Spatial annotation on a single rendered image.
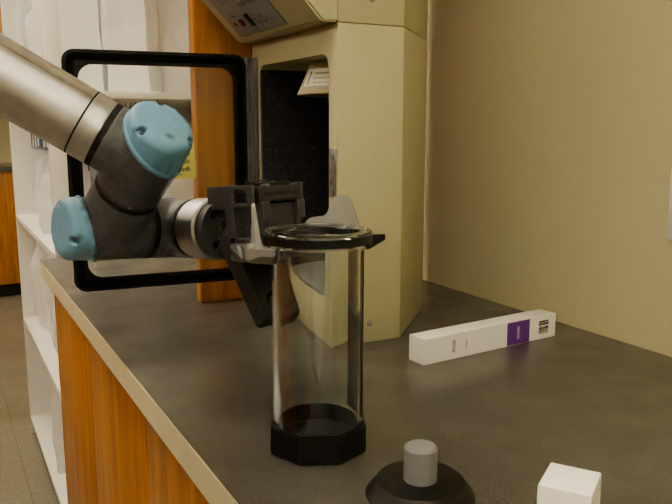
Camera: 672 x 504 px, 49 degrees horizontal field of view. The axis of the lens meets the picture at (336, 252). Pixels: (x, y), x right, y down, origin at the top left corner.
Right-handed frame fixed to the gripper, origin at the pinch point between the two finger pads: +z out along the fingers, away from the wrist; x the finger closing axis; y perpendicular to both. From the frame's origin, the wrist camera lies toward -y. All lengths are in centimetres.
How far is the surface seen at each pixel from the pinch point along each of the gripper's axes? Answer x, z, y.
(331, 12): 22.6, -22.5, 30.0
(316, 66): 30, -34, 25
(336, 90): 23.7, -23.7, 19.6
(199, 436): -9.5, -13.0, -19.2
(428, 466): -5.7, 15.8, -16.4
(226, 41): 30, -59, 33
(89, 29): 51, -156, 54
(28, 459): 47, -234, -94
